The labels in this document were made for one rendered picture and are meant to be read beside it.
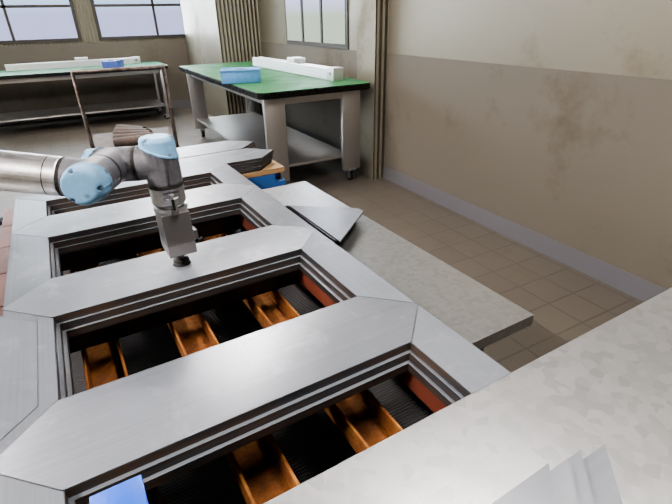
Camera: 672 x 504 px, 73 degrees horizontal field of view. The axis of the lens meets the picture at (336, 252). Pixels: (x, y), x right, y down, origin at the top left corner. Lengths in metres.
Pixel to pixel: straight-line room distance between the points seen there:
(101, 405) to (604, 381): 0.69
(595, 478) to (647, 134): 2.40
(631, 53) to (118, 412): 2.63
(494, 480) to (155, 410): 0.52
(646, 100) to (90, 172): 2.45
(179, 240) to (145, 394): 0.41
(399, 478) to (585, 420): 0.19
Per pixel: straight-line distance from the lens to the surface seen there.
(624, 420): 0.53
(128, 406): 0.81
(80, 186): 0.96
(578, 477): 0.45
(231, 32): 6.92
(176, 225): 1.10
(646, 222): 2.83
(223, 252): 1.20
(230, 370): 0.82
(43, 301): 1.16
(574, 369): 0.57
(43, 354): 0.99
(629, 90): 2.80
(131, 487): 0.68
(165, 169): 1.06
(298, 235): 1.25
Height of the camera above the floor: 1.39
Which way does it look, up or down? 27 degrees down
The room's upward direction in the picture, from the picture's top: 1 degrees counter-clockwise
